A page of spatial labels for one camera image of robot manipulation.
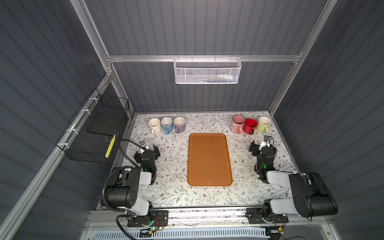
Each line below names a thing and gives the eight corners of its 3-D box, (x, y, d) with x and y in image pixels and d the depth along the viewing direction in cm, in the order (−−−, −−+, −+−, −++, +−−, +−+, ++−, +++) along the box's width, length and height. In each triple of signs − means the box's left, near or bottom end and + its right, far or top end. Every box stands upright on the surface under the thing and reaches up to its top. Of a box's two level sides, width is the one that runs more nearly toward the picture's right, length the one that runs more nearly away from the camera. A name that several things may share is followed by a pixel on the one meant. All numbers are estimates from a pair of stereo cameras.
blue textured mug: (162, 136, 107) (159, 128, 100) (164, 125, 114) (161, 117, 107) (172, 136, 107) (170, 128, 100) (173, 125, 114) (172, 117, 107)
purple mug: (173, 135, 109) (172, 128, 103) (175, 123, 116) (174, 116, 110) (185, 135, 109) (184, 128, 103) (185, 123, 116) (185, 116, 110)
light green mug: (253, 133, 110) (257, 123, 102) (256, 124, 115) (261, 115, 107) (263, 137, 108) (269, 128, 99) (266, 128, 113) (272, 119, 105)
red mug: (249, 137, 108) (253, 129, 101) (239, 129, 113) (242, 121, 106) (257, 131, 111) (261, 124, 104) (247, 124, 116) (250, 116, 109)
